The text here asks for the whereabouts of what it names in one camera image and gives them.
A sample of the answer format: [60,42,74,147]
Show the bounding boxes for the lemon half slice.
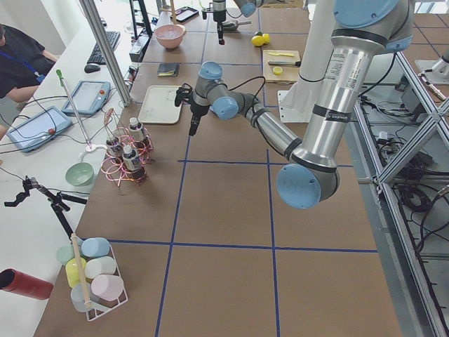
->
[272,66,283,76]

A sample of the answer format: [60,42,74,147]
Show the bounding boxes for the tea bottle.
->
[129,117,149,149]
[106,131,123,163]
[123,145,147,182]

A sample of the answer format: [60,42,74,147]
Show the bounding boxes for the steel ice scoop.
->
[222,20,251,32]

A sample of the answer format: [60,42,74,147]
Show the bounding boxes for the red bottle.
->
[1,268,53,300]

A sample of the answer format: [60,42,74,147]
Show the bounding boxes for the wooden stick in rack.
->
[71,232,93,312]

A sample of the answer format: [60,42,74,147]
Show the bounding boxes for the left tea bottle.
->
[123,145,147,182]

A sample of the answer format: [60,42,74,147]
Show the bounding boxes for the near teach pendant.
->
[6,106,73,152]

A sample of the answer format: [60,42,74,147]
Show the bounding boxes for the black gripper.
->
[201,0,227,45]
[175,83,210,136]

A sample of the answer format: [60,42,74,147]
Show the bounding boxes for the small yellow lemon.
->
[262,33,270,44]

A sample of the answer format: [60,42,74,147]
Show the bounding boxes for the seated person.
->
[0,22,59,141]

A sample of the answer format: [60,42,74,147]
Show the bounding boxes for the black computer mouse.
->
[83,63,101,74]

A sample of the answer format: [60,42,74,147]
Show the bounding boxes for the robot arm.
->
[175,1,415,209]
[201,0,264,45]

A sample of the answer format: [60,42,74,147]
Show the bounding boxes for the large yellow lemon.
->
[251,35,265,47]

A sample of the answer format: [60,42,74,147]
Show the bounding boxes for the rear tea bottle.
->
[106,131,123,163]

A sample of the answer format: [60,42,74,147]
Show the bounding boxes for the yellow plastic knife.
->
[268,52,295,57]

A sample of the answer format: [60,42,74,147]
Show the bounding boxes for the white cup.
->
[84,256,116,279]

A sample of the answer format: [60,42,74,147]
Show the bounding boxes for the pink cup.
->
[91,275,124,301]

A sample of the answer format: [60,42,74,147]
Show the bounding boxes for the mint cup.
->
[55,244,74,265]

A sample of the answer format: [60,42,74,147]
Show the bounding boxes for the pale blue cup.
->
[70,283,100,312]

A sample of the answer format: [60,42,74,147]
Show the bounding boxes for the cream bear serving tray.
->
[138,85,181,124]

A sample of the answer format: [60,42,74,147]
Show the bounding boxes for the light blue cup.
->
[81,237,110,258]

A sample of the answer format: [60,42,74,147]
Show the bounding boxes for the grey folded cloth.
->
[156,62,180,77]

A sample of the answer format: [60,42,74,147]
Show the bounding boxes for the mint green bowl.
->
[65,162,94,187]

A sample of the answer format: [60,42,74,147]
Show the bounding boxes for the white wire rack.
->
[65,234,128,322]

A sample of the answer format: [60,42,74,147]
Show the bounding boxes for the black tripod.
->
[4,175,88,239]

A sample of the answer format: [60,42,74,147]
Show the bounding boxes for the aluminium frame post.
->
[79,0,132,107]

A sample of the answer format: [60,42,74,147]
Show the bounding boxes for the far teach pendant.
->
[70,80,111,116]

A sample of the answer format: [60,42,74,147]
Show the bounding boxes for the steel cylinder tool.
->
[267,60,302,67]

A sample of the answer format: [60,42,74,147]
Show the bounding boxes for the yellow green cup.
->
[65,258,81,288]

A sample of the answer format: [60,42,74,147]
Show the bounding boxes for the wooden cutting board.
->
[262,50,301,84]

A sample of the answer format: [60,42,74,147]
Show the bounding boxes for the copper wire bottle rack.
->
[100,108,154,187]

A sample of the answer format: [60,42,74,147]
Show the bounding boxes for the black keyboard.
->
[86,30,121,66]

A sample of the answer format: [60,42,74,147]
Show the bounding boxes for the right tea bottle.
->
[129,117,149,149]

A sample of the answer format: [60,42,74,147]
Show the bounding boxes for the teach pendant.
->
[6,106,73,152]
[70,80,111,116]

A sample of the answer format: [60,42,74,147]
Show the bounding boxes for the pink bowl of ice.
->
[154,25,187,49]

